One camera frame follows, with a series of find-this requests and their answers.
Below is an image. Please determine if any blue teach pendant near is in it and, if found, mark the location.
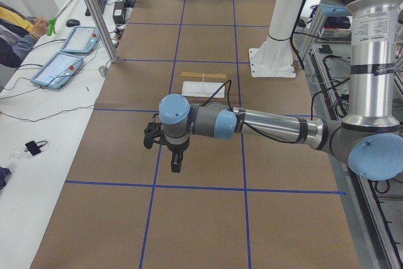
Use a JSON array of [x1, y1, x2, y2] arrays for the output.
[[30, 52, 83, 89]]

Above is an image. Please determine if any person's hand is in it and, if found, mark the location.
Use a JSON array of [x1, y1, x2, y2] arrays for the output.
[[31, 17, 48, 37]]

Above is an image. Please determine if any wooden rack rod outer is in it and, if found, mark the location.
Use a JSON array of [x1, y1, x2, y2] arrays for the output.
[[180, 72, 227, 79]]

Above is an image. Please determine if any black computer mouse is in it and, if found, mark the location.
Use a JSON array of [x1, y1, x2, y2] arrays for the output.
[[65, 19, 81, 27]]

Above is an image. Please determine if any blue teach pendant far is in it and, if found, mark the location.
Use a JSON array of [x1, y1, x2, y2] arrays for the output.
[[60, 26, 99, 54]]

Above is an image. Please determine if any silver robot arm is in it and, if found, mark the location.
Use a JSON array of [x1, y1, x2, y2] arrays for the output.
[[144, 0, 402, 181]]

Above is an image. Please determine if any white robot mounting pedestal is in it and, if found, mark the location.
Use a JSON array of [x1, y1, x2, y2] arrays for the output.
[[249, 0, 303, 78]]

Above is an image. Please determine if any person's forearm grey sleeve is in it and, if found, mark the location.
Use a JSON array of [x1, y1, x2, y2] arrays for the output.
[[1, 26, 37, 68]]

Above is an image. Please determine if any white towel rack base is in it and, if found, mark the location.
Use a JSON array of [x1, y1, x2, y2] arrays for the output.
[[181, 81, 223, 98]]

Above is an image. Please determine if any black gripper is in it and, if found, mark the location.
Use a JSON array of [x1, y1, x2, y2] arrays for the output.
[[167, 142, 190, 173]]

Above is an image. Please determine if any black power adapter box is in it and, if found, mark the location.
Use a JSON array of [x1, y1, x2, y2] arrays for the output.
[[113, 0, 127, 25]]

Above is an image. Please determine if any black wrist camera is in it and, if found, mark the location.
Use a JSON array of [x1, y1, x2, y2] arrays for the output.
[[143, 113, 167, 149]]

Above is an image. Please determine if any blue teach pendant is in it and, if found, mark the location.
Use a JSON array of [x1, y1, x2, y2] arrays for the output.
[[30, 52, 83, 89], [60, 26, 99, 54]]

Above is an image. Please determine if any grey aluminium frame post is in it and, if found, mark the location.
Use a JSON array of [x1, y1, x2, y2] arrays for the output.
[[84, 0, 117, 63]]

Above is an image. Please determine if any green clamp tool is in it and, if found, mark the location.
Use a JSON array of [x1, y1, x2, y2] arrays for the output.
[[47, 18, 57, 36]]

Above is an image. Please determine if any small black cable adapter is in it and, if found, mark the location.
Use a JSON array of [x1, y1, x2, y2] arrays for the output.
[[24, 140, 48, 156]]

